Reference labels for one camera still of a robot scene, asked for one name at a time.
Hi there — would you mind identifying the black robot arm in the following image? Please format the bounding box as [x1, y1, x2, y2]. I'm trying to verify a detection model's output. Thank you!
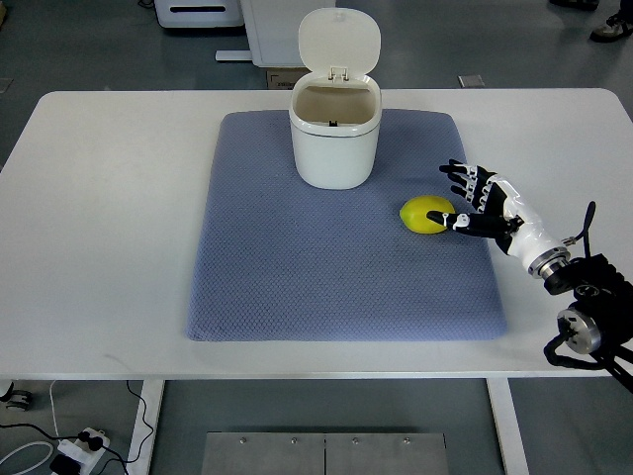
[535, 201, 632, 390]

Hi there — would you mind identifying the blue textured mat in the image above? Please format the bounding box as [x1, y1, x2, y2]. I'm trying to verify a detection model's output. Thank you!
[186, 109, 506, 341]

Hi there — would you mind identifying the yellow lemon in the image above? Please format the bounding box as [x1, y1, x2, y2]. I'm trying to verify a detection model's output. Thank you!
[399, 195, 455, 235]

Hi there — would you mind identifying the person's shoe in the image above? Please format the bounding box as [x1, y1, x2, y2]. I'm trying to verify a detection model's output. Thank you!
[589, 14, 632, 43]

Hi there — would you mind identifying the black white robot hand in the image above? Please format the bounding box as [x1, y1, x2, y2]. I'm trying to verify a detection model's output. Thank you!
[426, 159, 571, 279]

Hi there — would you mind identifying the black power cable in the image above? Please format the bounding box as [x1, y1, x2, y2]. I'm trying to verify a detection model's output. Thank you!
[101, 379, 155, 475]

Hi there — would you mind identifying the white power strip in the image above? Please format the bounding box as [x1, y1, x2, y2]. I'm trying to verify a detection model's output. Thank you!
[49, 427, 110, 475]

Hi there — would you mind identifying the white trash bin open lid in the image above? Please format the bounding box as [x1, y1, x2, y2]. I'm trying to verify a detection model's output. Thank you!
[289, 7, 382, 190]

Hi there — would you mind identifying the white table right leg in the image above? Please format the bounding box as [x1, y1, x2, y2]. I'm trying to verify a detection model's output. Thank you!
[486, 377, 529, 475]

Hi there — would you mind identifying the white cable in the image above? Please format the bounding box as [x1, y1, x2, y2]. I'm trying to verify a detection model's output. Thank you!
[0, 379, 63, 475]

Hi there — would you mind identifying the white table left leg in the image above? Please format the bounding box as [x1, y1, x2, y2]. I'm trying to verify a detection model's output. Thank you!
[127, 379, 165, 475]

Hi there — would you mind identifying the cardboard box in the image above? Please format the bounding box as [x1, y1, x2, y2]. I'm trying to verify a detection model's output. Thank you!
[266, 68, 309, 90]

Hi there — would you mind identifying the white machine with black slot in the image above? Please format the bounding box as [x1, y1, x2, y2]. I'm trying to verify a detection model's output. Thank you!
[153, 0, 244, 29]

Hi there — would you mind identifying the grey floor outlet cover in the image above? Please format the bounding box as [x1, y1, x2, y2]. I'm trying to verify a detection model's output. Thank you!
[458, 74, 486, 88]

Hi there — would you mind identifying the white cabinet base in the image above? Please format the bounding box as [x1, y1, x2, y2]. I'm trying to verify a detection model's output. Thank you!
[215, 0, 335, 68]

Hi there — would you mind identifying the white table leg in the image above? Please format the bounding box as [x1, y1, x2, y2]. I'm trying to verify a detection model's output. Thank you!
[486, 377, 529, 475]
[127, 379, 165, 475]

